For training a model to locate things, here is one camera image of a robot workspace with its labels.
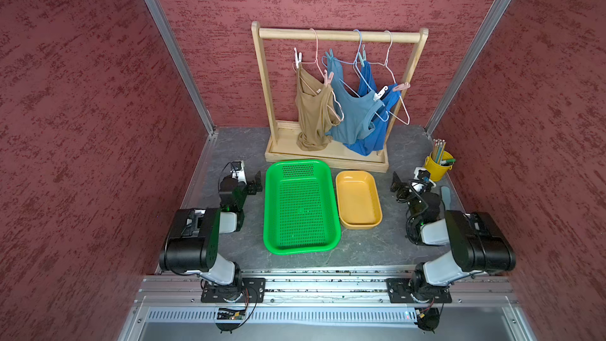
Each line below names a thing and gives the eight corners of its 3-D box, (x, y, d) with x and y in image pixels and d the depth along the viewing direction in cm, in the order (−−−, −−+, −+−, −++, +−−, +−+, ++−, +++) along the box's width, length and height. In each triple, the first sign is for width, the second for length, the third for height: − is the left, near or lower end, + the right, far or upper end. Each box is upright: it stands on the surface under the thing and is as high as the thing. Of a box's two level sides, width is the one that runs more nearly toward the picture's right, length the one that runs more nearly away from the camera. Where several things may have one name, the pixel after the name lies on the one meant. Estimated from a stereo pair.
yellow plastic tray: (338, 231, 89) (340, 224, 84) (334, 179, 104) (336, 170, 99) (380, 231, 89) (385, 224, 84) (370, 179, 104) (374, 170, 99)
